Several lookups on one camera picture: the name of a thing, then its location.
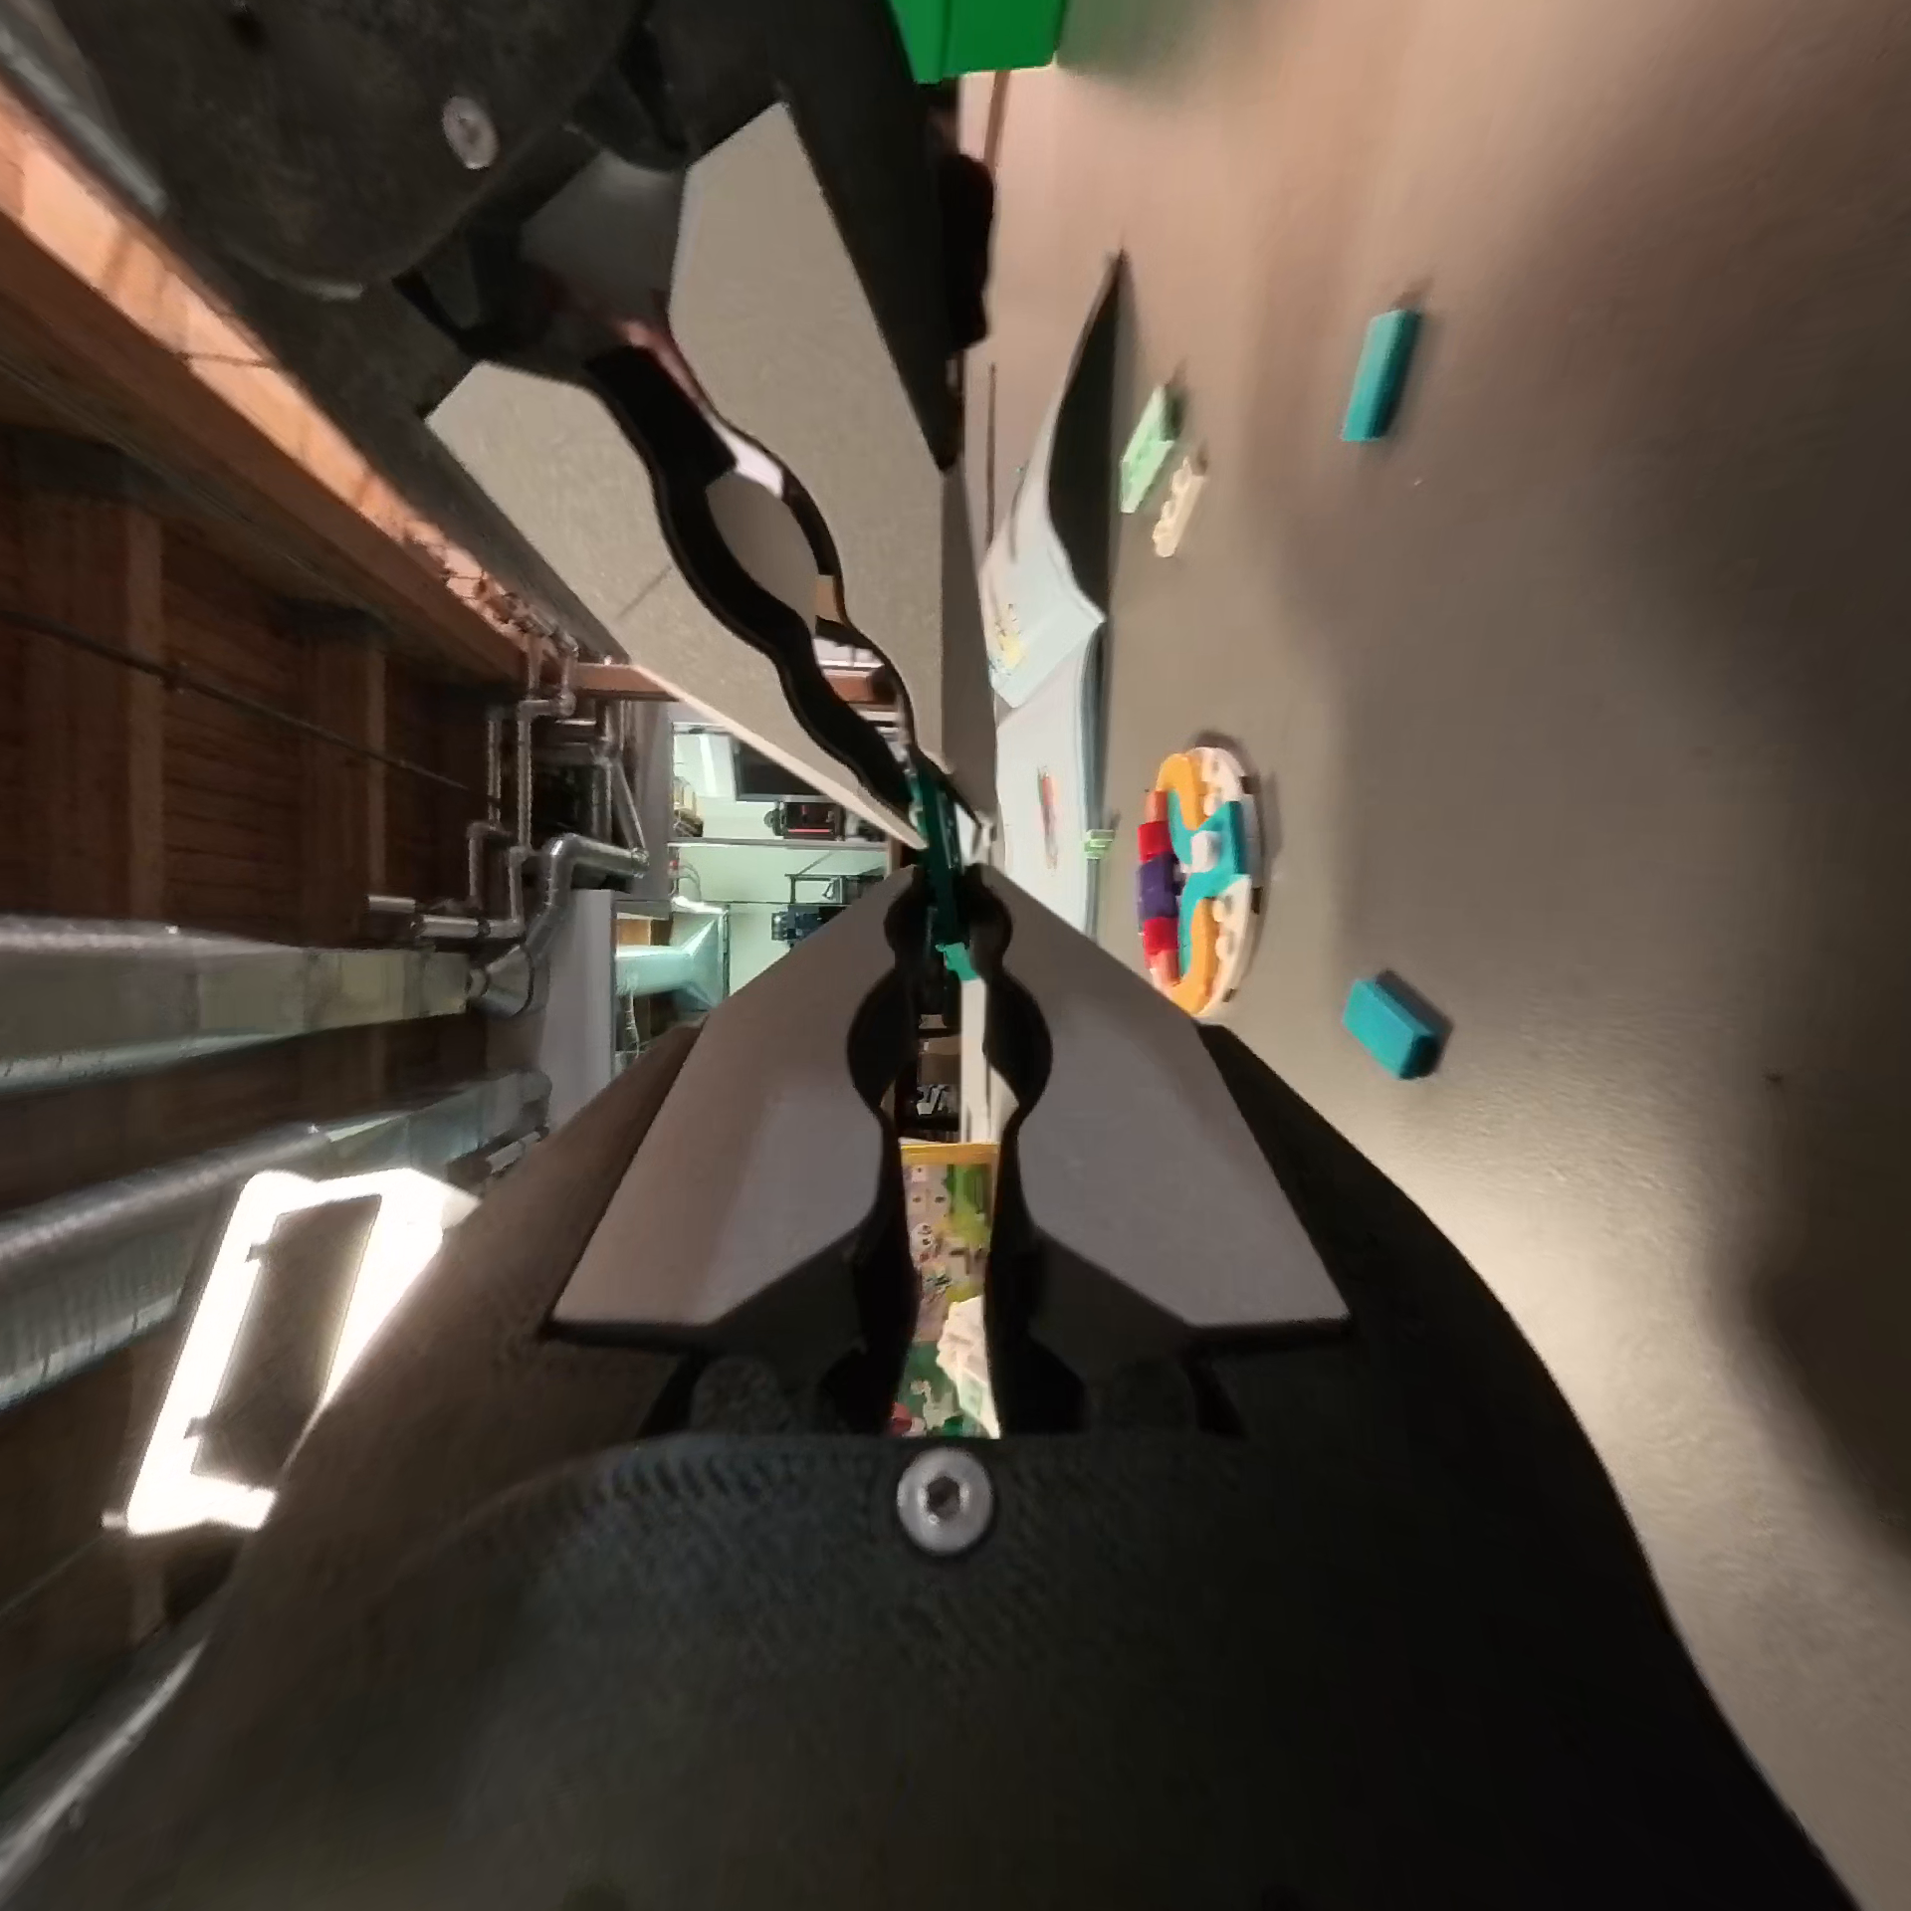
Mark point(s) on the white lego clip piece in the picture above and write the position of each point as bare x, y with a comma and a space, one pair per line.
1181, 499

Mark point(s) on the teal lego piece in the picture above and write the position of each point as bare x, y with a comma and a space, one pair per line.
1398, 1026
1381, 374

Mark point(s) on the pale green lego plate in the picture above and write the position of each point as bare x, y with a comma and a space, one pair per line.
1147, 448

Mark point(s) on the green plastic bin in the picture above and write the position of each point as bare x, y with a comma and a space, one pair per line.
979, 37

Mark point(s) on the round colourful lego build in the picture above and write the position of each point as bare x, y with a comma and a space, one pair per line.
1203, 880

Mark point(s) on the lego instruction booklet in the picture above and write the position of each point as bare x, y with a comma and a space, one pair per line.
1046, 642

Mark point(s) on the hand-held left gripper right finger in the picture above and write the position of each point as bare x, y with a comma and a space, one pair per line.
1181, 1194

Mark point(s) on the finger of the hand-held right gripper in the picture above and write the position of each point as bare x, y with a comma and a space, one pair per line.
807, 330
568, 477

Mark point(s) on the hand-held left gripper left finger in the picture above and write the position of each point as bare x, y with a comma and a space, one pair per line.
718, 1194

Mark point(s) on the white softbox panel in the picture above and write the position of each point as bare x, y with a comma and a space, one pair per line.
283, 1343

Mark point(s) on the yellow lego box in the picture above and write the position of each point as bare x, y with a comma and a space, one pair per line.
949, 1268

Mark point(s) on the long green lego plate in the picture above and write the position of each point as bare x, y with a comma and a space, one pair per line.
943, 880

